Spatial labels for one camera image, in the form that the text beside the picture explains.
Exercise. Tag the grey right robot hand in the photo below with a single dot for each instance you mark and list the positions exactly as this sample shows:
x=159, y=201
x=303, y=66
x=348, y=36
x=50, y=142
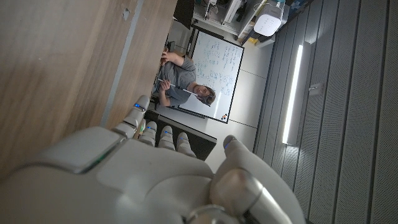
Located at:
x=149, y=180

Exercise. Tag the thin white stick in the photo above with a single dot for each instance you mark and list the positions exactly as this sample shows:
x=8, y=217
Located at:
x=180, y=88

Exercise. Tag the seated person grey shirt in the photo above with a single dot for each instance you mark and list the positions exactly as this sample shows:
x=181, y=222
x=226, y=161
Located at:
x=178, y=74

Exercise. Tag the long ceiling light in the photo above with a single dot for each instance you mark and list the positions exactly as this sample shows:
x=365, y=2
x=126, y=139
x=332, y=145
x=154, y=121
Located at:
x=292, y=93

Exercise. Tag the white shelf cabinet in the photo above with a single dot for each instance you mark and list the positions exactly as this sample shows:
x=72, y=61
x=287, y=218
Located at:
x=224, y=15

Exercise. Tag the whiteboard with black frame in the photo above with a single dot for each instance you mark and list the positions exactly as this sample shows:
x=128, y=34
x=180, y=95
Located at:
x=217, y=62

